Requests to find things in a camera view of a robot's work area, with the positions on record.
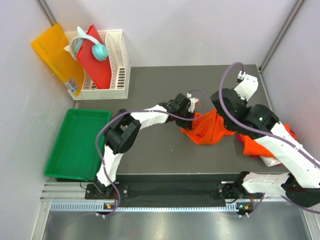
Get yellow folder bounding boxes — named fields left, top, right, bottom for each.
left=31, top=23, right=85, bottom=97

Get orange t shirt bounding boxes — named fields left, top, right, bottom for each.
left=180, top=109, right=236, bottom=145
left=242, top=123, right=298, bottom=158

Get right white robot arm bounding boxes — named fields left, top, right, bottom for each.
left=210, top=88, right=320, bottom=208

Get green plastic tray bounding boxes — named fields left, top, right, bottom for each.
left=44, top=108, right=112, bottom=181

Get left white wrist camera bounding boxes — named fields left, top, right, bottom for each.
left=186, top=92, right=200, bottom=113

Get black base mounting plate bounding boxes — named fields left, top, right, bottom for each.
left=85, top=173, right=252, bottom=208

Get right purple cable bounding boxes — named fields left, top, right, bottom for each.
left=218, top=61, right=320, bottom=218

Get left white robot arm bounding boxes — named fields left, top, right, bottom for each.
left=93, top=93, right=199, bottom=199

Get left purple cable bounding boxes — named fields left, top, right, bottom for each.
left=94, top=88, right=208, bottom=217

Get white file organizer basket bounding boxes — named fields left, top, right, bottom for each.
left=67, top=30, right=131, bottom=101

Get purple cable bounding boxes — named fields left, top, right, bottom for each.
left=94, top=88, right=208, bottom=217
left=218, top=61, right=320, bottom=218

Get white slotted cable duct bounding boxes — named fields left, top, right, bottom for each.
left=50, top=201, right=250, bottom=213

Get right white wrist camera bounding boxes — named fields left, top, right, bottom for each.
left=234, top=71, right=259, bottom=101

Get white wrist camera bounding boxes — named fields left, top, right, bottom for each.
left=186, top=92, right=200, bottom=113
left=234, top=71, right=259, bottom=101

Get red folder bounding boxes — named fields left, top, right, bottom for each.
left=77, top=25, right=112, bottom=89

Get teal cat ear headphones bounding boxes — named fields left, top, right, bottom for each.
left=63, top=26, right=109, bottom=62

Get folded orange t shirt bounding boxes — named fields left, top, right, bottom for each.
left=242, top=123, right=298, bottom=158

